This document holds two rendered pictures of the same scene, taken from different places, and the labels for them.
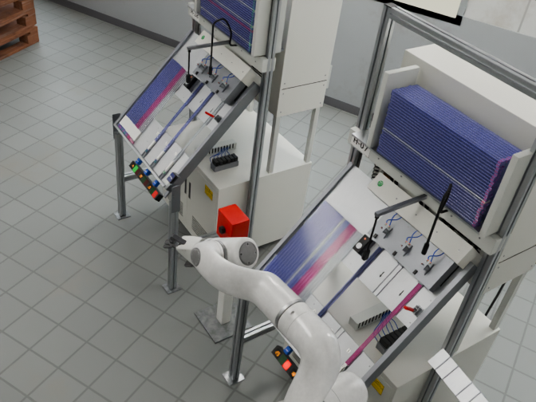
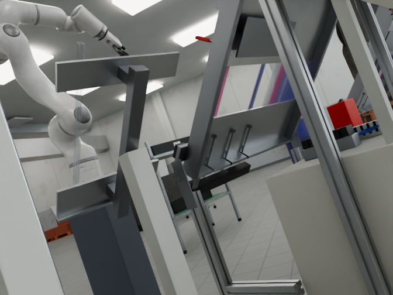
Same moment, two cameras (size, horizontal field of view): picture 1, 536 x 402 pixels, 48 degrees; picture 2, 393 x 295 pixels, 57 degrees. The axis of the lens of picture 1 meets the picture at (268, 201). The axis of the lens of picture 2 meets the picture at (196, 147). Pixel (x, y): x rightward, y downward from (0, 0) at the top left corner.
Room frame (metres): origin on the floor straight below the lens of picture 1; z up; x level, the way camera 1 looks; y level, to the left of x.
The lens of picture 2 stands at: (1.23, -1.63, 0.72)
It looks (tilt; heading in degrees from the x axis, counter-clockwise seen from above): 3 degrees up; 82
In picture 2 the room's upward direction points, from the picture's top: 20 degrees counter-clockwise
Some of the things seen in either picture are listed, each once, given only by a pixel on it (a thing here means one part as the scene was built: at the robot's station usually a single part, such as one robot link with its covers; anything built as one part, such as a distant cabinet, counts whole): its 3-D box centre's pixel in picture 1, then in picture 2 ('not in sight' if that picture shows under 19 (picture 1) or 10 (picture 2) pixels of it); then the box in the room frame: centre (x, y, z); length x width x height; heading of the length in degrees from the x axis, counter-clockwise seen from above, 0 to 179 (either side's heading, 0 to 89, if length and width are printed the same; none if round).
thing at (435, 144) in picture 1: (444, 152); not in sight; (1.87, -0.60, 1.52); 0.51 x 0.13 x 0.27; 38
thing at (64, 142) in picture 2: not in sight; (71, 139); (0.95, -0.07, 1.00); 0.19 x 0.12 x 0.24; 131
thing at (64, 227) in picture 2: not in sight; (58, 228); (-2.50, 11.57, 0.33); 1.17 x 0.89 x 0.66; 155
